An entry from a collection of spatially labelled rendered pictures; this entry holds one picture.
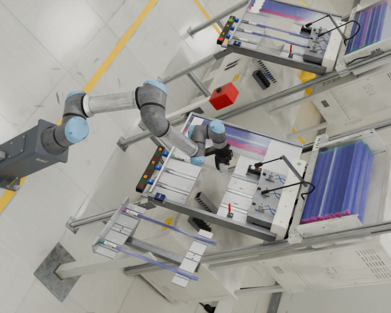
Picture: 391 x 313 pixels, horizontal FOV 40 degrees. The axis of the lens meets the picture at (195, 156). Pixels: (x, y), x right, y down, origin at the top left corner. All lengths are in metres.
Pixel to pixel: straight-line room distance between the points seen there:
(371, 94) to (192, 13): 1.88
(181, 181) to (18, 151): 0.88
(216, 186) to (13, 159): 1.29
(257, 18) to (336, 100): 0.86
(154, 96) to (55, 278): 1.35
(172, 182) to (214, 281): 0.74
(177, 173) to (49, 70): 1.19
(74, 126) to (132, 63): 1.63
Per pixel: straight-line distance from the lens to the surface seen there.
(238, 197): 2.95
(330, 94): 3.97
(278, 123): 4.31
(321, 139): 3.14
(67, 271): 3.25
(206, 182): 3.43
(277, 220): 2.80
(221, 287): 3.42
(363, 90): 3.91
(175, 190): 2.94
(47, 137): 2.76
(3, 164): 3.06
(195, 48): 4.83
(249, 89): 4.11
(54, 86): 3.66
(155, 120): 2.48
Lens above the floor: 2.82
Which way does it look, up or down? 40 degrees down
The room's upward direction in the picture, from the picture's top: 71 degrees clockwise
